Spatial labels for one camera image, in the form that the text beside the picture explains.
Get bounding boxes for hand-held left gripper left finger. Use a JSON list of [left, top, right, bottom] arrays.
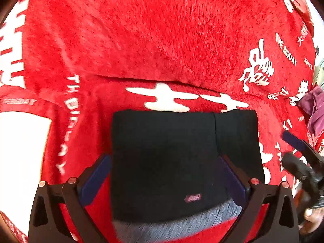
[[28, 154, 113, 243]]

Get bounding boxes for red white printed blanket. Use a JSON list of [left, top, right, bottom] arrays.
[[0, 0, 324, 243]]

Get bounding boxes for black pants with grey waistband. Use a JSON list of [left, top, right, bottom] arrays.
[[111, 109, 266, 243]]

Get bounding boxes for person's right hand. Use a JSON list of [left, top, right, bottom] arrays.
[[299, 206, 324, 235]]

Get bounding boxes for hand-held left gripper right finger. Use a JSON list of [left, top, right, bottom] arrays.
[[219, 154, 300, 243]]

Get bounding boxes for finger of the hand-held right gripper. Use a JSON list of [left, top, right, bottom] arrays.
[[282, 131, 324, 169], [282, 152, 314, 181]]

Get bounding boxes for purple cloth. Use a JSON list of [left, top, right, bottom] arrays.
[[297, 86, 324, 143]]

